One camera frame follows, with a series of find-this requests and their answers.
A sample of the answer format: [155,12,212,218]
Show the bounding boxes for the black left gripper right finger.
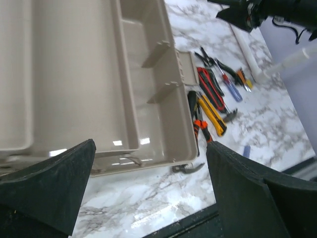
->
[206,141,317,238]

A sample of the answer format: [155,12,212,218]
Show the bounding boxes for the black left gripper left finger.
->
[0,139,96,238]

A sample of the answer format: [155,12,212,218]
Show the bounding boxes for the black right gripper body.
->
[211,0,317,32]

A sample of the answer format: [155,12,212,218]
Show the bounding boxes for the red black utility knife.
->
[197,67,227,114]

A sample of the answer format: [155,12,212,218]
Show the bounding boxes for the yellow utility knife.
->
[197,92,227,137]

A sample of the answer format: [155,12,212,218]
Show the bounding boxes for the orange black pliers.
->
[193,104,212,156]

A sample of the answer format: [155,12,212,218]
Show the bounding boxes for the beige plastic tool box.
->
[0,0,195,176]

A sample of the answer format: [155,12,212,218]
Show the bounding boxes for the orange screwdriver bit set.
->
[236,68,253,92]

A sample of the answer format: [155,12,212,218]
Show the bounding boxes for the black metal base frame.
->
[145,156,317,238]

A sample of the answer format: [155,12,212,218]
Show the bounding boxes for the blue handle small screwdriver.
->
[243,145,251,158]

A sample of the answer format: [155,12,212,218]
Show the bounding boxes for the white pvc pipe frame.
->
[229,22,317,84]

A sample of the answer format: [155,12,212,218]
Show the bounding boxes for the black handle claw hammer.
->
[171,90,205,175]

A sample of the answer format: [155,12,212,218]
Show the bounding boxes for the red blue handle screwdriver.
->
[214,60,243,102]

